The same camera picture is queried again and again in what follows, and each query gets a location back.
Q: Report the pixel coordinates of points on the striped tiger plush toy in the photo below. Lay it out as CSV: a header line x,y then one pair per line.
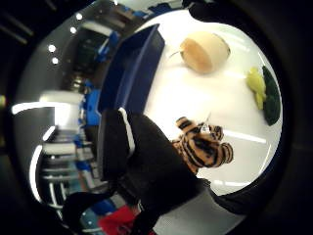
x,y
203,147

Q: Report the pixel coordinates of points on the red chair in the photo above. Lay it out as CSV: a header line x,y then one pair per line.
x,y
115,220

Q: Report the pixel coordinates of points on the blue chair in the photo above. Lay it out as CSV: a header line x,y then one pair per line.
x,y
93,107

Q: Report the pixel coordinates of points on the blue plastic bin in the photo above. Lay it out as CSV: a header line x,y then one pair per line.
x,y
130,75

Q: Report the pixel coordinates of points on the yellow and green plush toy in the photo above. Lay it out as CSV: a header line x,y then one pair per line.
x,y
269,94

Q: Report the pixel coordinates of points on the white desk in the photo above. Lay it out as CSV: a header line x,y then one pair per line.
x,y
63,109

